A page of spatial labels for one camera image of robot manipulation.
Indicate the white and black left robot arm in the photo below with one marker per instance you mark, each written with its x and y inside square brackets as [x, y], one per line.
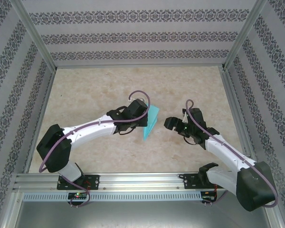
[90, 129]

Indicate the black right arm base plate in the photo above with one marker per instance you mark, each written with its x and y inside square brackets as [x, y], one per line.
[192, 181]

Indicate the grey metal sheet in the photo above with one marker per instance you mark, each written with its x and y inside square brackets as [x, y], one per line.
[142, 213]

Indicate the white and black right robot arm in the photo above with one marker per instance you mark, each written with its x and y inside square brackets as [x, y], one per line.
[228, 152]

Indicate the aluminium mounting rail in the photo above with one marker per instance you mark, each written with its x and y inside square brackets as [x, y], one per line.
[142, 180]

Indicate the light blue paper sheet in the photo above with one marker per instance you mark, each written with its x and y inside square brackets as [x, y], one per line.
[153, 116]

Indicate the aluminium table side rail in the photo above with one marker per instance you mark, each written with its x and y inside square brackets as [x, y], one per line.
[237, 118]
[40, 118]

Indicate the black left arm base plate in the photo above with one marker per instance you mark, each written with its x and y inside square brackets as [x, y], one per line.
[93, 181]

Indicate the aluminium frame post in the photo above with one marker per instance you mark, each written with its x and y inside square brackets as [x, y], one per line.
[245, 33]
[35, 35]

